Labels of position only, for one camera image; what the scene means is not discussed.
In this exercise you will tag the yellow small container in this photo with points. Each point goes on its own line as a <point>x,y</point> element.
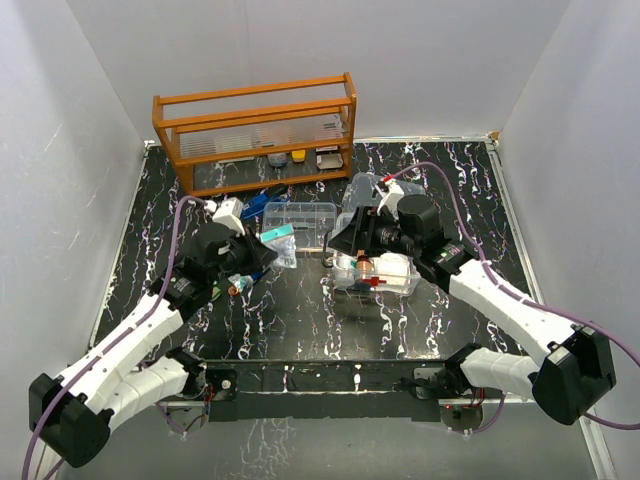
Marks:
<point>298,156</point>

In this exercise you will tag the blue white ointment tube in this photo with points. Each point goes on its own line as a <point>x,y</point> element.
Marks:
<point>244,281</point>

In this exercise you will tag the clear divided organizer tray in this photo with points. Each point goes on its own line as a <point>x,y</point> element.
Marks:
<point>310,221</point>

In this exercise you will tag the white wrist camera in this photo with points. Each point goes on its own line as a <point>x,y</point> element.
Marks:
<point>391,193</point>
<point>228,213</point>

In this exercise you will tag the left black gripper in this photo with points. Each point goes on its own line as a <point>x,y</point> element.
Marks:
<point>260,256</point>

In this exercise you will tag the brown medicine bottle orange cap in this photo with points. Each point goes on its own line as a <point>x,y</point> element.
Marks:
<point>365,269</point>

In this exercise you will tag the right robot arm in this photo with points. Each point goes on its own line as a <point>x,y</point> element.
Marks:
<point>566,368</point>

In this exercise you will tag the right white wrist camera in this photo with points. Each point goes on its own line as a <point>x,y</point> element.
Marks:
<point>391,193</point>

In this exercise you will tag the blue stapler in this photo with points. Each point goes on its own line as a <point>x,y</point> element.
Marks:
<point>256,206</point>

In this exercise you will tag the clear medicine kit box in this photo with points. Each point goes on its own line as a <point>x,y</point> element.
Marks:
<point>345,275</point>

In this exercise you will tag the white open cardboard box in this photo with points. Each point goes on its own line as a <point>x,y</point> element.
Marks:
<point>329,160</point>

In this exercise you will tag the clear lid with black handle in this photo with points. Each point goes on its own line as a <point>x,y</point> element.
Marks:
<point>361,191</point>

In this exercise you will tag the clear teal bandage packet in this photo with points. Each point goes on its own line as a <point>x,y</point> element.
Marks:
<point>235,276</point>

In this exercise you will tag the orange wooden shelf rack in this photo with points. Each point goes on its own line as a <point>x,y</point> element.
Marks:
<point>217,142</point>

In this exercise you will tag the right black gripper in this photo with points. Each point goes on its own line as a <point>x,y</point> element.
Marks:
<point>365,221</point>

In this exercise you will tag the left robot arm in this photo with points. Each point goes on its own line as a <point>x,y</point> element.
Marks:
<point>75,412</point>

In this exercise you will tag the small glass jar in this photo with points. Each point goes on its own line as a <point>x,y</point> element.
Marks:
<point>277,160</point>

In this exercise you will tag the teal header cotton swab bag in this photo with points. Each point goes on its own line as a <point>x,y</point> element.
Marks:
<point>283,242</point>

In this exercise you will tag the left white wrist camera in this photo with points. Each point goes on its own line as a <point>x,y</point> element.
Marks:
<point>228,213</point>

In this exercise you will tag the white blue mask packet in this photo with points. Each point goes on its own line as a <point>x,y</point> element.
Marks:
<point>394,270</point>

